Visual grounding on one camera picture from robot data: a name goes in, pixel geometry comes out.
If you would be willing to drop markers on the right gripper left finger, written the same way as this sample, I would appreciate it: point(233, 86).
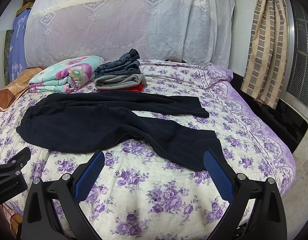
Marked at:
point(40, 220)

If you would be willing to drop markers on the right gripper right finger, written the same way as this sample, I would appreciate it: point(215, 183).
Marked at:
point(267, 220)

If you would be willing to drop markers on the navy blue sweatpants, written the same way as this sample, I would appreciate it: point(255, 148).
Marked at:
point(86, 122)

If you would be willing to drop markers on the brown orange pillow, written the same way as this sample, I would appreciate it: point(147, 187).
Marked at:
point(16, 88)

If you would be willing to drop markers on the blue patterned bag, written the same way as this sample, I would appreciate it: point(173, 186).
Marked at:
point(17, 60)

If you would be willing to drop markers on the folded floral teal quilt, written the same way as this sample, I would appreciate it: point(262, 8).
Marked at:
point(66, 76)

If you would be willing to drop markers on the floral purple bed sheet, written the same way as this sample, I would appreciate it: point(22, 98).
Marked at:
point(153, 184)

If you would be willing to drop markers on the window with metal mesh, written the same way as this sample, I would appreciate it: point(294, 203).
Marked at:
point(298, 82)

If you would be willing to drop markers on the beige brick pattern curtain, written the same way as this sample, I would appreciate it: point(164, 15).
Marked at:
point(268, 52)

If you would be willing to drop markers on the folded red blue garment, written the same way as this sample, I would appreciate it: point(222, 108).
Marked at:
point(137, 88)

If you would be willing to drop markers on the folded blue jeans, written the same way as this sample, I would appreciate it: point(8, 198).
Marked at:
point(127, 64)

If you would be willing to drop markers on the white lace covered headboard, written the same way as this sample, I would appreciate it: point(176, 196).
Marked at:
point(191, 31)

